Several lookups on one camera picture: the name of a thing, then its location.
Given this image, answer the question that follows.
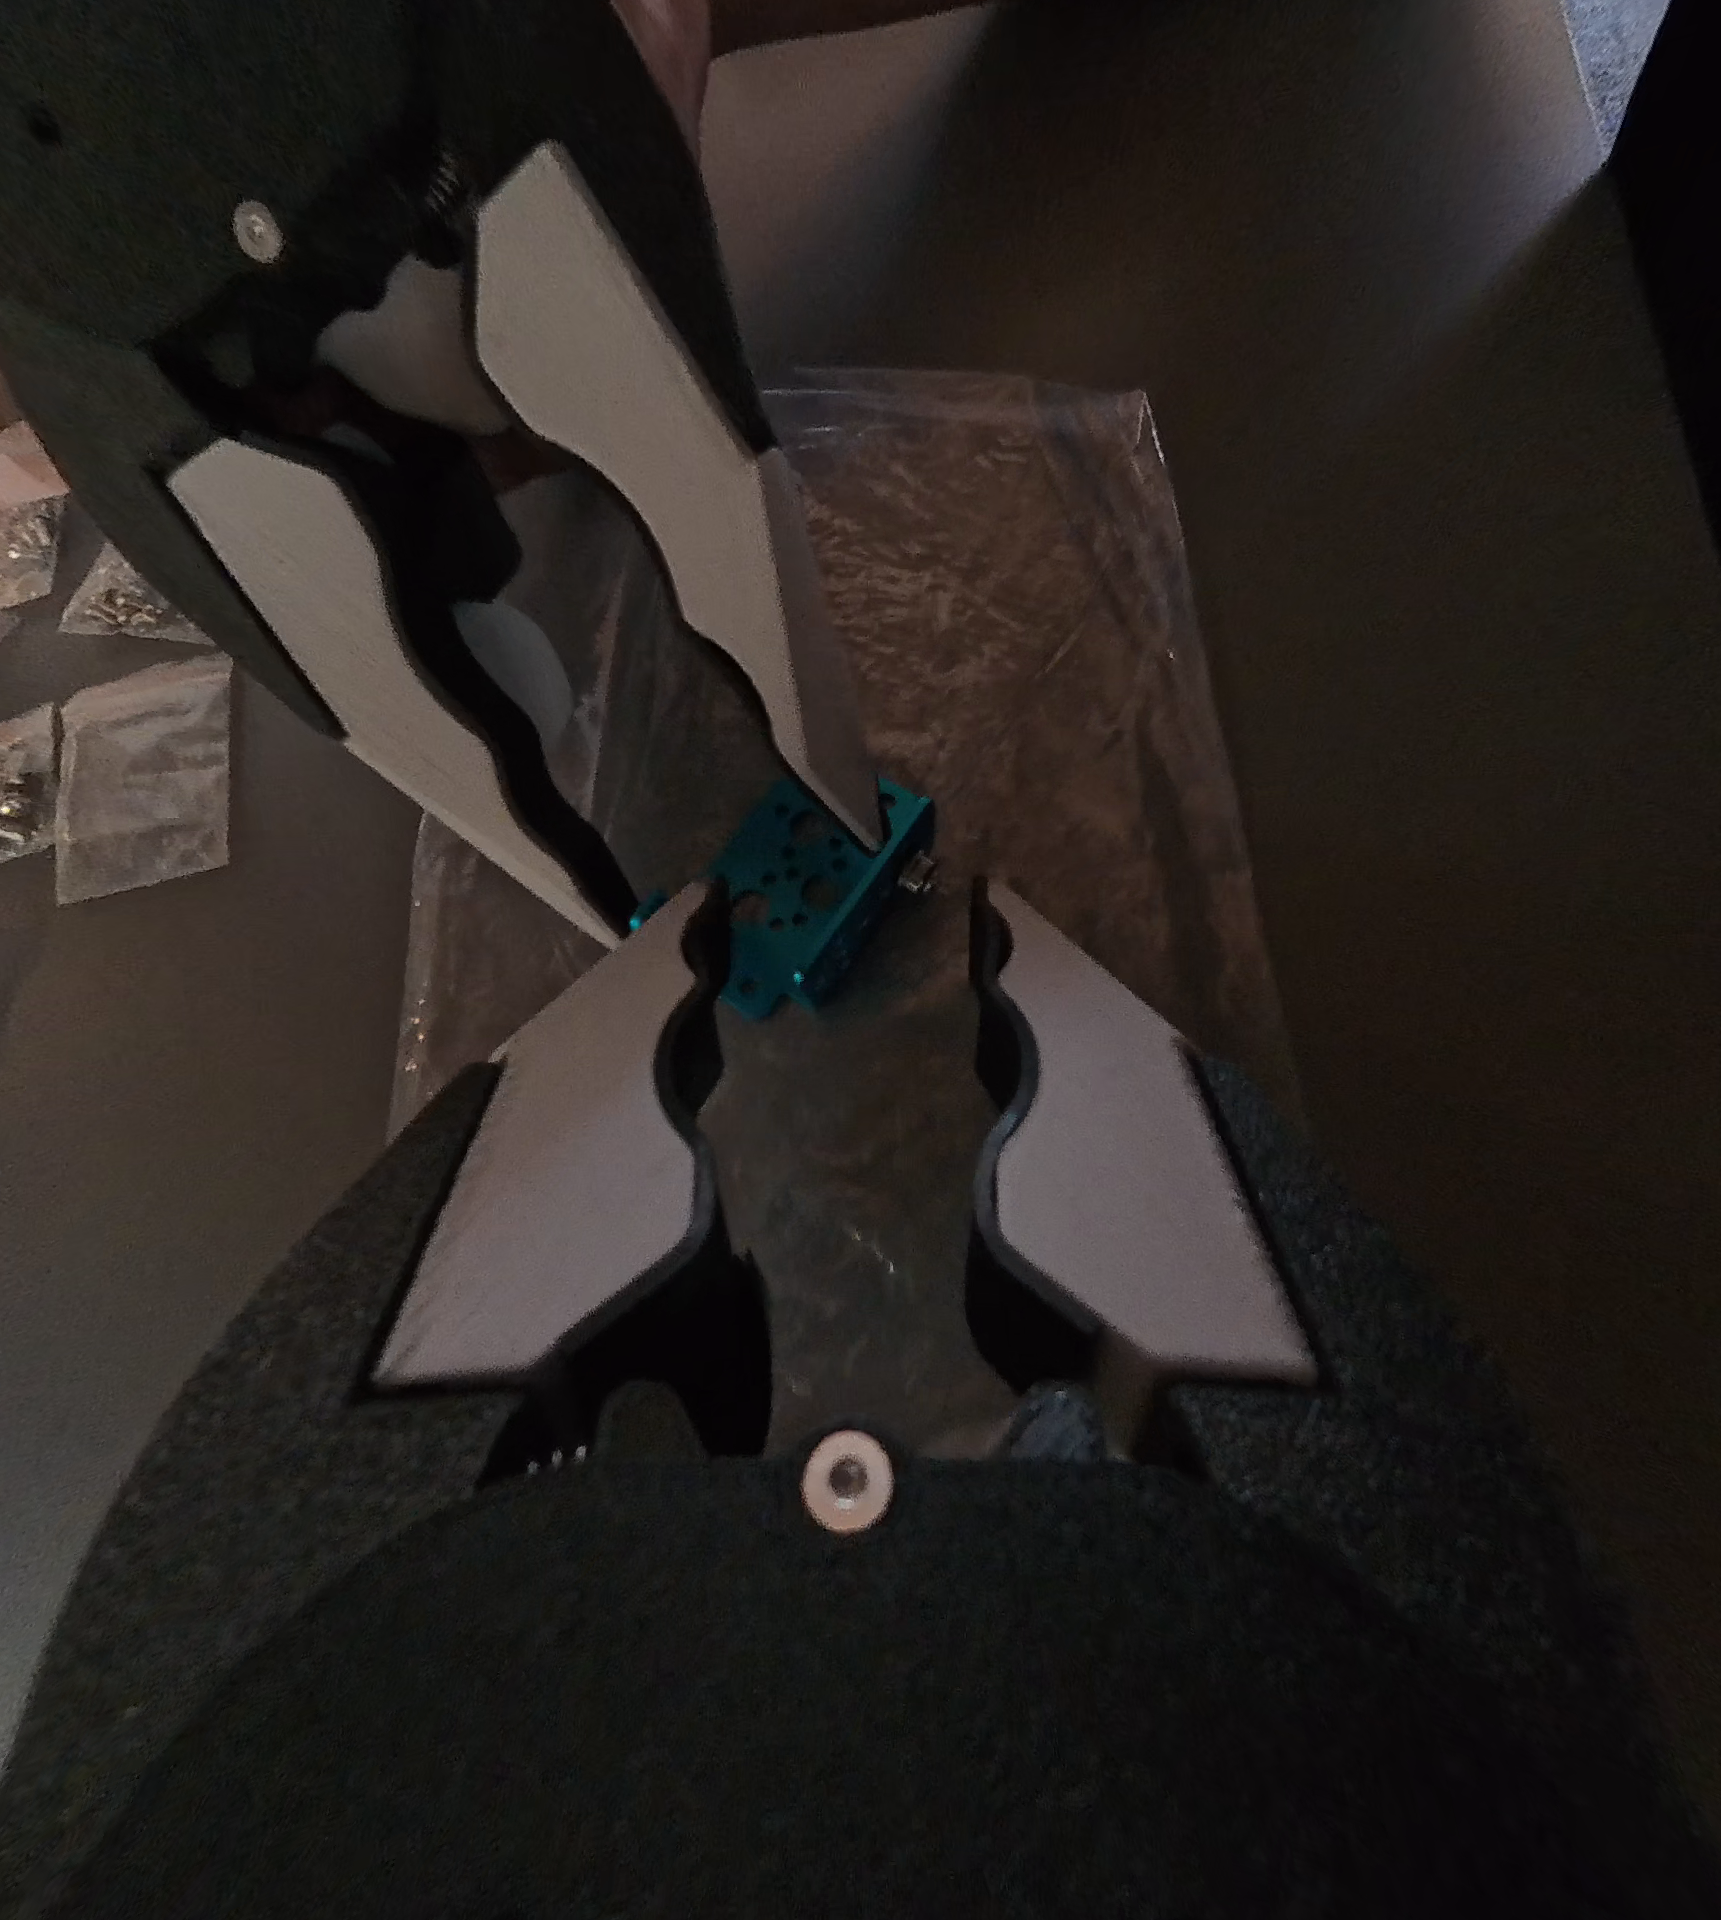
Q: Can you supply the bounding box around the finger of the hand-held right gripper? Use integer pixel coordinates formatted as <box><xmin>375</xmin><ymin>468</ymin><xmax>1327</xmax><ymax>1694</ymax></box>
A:
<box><xmin>173</xmin><ymin>432</ymin><xmax>650</xmax><ymax>959</ymax></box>
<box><xmin>471</xmin><ymin>140</ymin><xmax>887</xmax><ymax>848</ymax></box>

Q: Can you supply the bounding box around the blue perforated metal bracket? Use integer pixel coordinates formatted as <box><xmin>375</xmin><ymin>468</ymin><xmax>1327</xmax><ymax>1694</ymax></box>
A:
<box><xmin>617</xmin><ymin>769</ymin><xmax>939</xmax><ymax>1038</ymax></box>

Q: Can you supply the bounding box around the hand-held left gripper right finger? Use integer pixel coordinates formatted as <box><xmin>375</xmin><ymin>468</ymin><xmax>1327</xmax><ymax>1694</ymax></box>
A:
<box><xmin>964</xmin><ymin>876</ymin><xmax>1319</xmax><ymax>1459</ymax></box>

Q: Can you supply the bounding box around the large clear plastic bag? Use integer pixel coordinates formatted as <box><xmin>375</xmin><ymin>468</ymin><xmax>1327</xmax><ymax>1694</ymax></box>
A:
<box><xmin>387</xmin><ymin>352</ymin><xmax>1296</xmax><ymax>1464</ymax></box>

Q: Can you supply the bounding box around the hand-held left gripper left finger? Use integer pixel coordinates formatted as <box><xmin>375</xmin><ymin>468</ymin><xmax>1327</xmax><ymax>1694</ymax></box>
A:
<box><xmin>367</xmin><ymin>876</ymin><xmax>775</xmax><ymax>1459</ymax></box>

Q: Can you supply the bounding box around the pile of small screw bags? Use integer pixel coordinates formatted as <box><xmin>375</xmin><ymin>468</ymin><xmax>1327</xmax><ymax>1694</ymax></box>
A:
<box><xmin>0</xmin><ymin>319</ymin><xmax>233</xmax><ymax>1226</ymax></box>

